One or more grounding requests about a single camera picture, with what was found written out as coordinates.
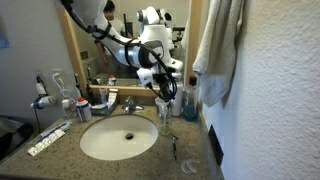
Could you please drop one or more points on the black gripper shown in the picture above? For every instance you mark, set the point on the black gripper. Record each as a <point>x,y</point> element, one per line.
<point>161,80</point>

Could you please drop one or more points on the clear drinking glass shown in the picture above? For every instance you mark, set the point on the clear drinking glass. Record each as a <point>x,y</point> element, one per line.
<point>164,119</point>

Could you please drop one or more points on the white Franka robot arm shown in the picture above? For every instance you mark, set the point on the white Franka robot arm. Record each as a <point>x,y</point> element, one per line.
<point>133,55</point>

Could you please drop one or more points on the white lotion bottle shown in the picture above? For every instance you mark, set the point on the white lotion bottle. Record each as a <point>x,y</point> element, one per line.
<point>178,100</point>

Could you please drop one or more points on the blue mouthwash bottle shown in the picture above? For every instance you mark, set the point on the blue mouthwash bottle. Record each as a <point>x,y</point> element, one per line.
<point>191,104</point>

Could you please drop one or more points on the chrome faucet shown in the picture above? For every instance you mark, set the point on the chrome faucet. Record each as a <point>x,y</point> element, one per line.
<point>130,106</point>

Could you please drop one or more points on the wooden framed mirror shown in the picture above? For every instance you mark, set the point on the wooden framed mirror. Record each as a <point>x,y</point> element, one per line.
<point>116,90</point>

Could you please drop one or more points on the clear plastic container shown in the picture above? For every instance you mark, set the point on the clear plastic container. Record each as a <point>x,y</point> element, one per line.
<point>191,149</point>

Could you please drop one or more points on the white oval sink basin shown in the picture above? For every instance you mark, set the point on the white oval sink basin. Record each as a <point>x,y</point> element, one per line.
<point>118,137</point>

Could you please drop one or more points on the white hanging towel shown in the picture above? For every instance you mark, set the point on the white hanging towel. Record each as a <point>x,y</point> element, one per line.
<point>216,53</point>

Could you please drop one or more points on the black vent grille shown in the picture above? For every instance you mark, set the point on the black vent grille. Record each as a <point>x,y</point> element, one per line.
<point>216,145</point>

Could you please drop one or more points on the clear dental retainer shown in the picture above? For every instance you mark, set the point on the clear dental retainer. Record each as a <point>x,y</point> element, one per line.
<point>189,166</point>

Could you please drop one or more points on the shaving can with orange cap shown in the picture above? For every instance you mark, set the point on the shaving can with orange cap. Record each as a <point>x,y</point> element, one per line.
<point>83,110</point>

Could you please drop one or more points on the white deodorant stick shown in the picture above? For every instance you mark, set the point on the white deodorant stick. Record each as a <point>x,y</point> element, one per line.
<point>65,106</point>

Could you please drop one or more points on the purple pill blister pack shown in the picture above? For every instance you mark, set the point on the purple pill blister pack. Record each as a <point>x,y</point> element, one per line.
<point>56,128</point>

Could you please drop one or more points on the silver pill blister pack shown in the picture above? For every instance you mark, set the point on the silver pill blister pack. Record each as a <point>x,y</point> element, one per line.
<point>46,142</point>

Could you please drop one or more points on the black bag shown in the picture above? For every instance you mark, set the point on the black bag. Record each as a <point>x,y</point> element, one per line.
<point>13,135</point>

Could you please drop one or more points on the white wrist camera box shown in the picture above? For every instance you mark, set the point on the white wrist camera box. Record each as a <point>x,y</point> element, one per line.
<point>145,76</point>

